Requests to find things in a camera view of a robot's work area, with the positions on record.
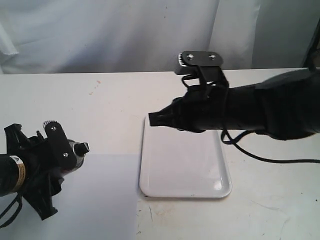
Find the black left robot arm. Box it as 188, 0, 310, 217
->
0, 123, 63, 225

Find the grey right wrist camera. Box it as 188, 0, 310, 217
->
174, 51, 229, 88

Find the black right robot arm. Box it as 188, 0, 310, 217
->
148, 66, 320, 140

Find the white backdrop curtain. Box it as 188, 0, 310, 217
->
0, 0, 320, 74

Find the black metal stand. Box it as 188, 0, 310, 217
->
302, 32, 320, 71

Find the white spray paint can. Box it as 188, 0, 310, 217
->
60, 139, 90, 176

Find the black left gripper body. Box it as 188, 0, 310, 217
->
3, 123, 63, 198

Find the black cable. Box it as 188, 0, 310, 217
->
219, 127, 320, 164

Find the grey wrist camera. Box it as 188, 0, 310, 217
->
174, 51, 229, 88
43, 120, 77, 171

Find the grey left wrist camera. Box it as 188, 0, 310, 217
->
43, 120, 77, 171

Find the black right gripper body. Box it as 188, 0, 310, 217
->
172, 84, 227, 133

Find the white plastic tray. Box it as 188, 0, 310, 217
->
139, 117, 232, 199

